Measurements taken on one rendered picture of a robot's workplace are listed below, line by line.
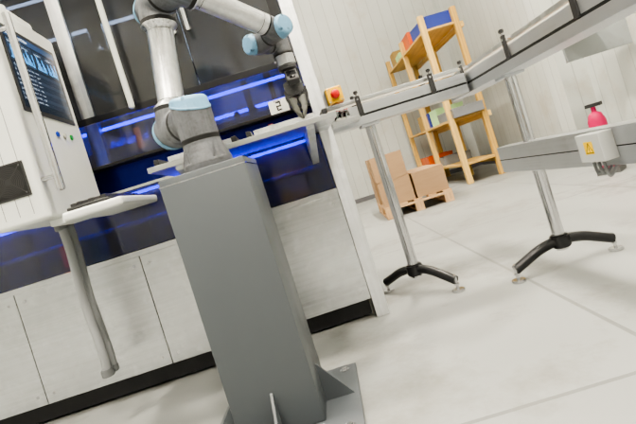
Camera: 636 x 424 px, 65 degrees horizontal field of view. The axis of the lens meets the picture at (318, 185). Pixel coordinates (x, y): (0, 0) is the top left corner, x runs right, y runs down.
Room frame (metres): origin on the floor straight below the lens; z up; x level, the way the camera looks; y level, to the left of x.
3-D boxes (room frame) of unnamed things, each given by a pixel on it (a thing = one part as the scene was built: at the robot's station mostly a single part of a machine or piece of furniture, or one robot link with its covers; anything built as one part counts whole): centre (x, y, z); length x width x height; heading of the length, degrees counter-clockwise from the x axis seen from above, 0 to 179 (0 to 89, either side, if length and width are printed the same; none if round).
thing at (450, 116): (7.66, -2.13, 1.18); 2.58 x 0.68 x 2.35; 179
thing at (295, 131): (2.01, 0.22, 0.87); 0.70 x 0.48 x 0.02; 93
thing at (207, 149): (1.50, 0.29, 0.84); 0.15 x 0.15 x 0.10
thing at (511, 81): (2.07, -0.90, 0.46); 0.09 x 0.09 x 0.77; 3
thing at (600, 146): (1.54, -0.86, 0.50); 0.12 x 0.05 x 0.09; 3
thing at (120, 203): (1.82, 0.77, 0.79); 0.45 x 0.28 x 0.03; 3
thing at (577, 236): (2.07, -0.90, 0.07); 0.50 x 0.08 x 0.14; 93
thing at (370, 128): (2.37, -0.32, 0.46); 0.09 x 0.09 x 0.77; 3
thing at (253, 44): (1.85, 0.04, 1.21); 0.11 x 0.11 x 0.08; 40
